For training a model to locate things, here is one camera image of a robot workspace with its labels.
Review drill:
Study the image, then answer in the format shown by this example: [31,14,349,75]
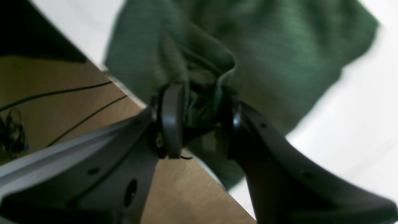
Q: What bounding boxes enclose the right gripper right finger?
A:
[221,87,397,224]

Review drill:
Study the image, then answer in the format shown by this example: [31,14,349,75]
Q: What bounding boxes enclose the black cables on carpet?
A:
[0,81,128,156]

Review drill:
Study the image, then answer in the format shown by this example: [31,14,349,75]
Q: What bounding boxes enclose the dark green t-shirt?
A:
[104,0,380,190]

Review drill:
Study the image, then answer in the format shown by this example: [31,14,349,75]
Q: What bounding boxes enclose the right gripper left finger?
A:
[1,84,184,224]

